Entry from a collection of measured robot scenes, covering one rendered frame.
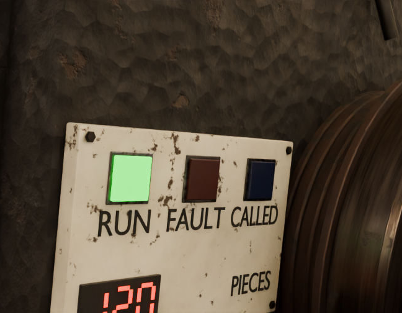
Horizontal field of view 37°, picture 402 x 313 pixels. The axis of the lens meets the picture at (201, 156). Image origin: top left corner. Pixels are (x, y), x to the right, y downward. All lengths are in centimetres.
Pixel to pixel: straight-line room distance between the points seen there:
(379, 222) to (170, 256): 19
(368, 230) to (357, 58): 26
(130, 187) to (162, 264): 8
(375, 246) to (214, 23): 25
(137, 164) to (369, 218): 22
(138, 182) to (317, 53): 30
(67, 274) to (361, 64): 46
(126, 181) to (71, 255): 7
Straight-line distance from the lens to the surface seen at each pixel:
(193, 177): 52
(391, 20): 77
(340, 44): 73
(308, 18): 68
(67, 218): 46
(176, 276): 54
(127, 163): 47
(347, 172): 59
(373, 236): 57
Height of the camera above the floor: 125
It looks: 3 degrees down
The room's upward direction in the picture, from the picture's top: 6 degrees clockwise
